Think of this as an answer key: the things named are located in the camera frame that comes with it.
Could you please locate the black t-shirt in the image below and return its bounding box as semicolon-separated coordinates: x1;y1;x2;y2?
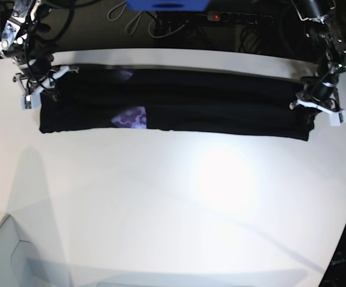
39;66;317;141

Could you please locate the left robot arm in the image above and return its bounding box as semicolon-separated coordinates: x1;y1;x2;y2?
285;1;346;117

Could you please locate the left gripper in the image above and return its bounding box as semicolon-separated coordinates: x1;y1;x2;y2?
289;76;343;112

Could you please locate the black power strip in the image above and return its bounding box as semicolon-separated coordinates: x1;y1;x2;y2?
207;11;274;25

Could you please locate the grey bin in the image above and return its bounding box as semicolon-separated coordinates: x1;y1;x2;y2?
0;213;72;287

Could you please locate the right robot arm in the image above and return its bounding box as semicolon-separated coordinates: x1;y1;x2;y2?
0;1;77;101

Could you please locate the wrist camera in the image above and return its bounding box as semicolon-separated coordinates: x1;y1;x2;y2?
20;94;41;110
329;109;346;127

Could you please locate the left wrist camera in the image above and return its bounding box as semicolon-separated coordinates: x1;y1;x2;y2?
329;109;346;127

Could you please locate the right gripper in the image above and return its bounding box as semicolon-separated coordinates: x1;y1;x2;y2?
13;65;79;97

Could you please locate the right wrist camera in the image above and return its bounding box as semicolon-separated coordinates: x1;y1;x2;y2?
20;94;41;110

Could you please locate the blue box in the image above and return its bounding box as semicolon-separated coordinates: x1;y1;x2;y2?
126;0;210;11

